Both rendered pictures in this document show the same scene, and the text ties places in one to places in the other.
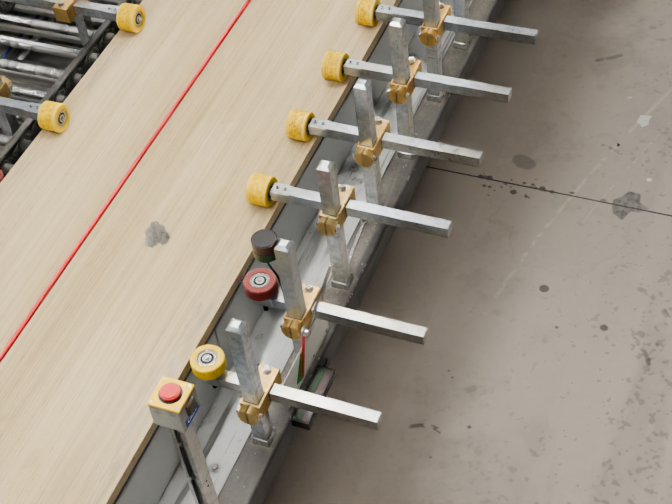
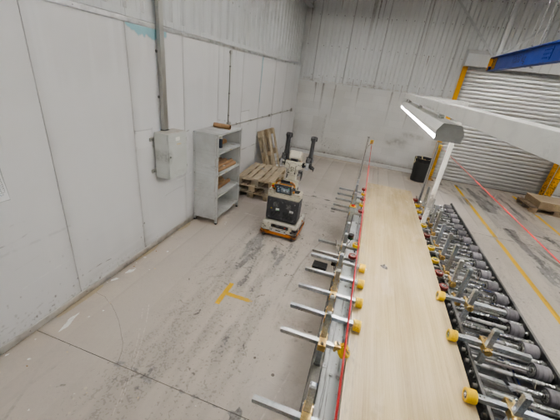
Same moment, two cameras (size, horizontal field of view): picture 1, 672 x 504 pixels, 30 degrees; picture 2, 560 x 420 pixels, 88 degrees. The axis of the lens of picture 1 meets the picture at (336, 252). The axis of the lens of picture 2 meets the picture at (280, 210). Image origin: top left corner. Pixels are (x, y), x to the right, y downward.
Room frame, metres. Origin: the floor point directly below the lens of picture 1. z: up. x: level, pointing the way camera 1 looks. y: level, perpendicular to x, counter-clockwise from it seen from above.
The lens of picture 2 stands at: (4.30, -1.19, 2.50)
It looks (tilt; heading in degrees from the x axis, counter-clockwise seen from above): 25 degrees down; 166
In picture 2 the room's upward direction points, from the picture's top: 7 degrees clockwise
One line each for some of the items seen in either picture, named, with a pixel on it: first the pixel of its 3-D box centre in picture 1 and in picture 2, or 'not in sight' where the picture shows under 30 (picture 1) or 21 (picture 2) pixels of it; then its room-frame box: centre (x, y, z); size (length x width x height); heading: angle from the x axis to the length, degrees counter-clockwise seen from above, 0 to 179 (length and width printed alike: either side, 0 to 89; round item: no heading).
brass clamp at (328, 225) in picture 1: (336, 210); not in sight; (2.15, -0.02, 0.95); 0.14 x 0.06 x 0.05; 152
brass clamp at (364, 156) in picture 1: (372, 142); not in sight; (2.37, -0.13, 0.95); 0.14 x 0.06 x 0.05; 152
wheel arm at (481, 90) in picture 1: (419, 78); (328, 292); (2.59, -0.29, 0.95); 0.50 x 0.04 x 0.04; 62
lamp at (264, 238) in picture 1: (271, 270); not in sight; (1.93, 0.15, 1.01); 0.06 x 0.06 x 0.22; 62
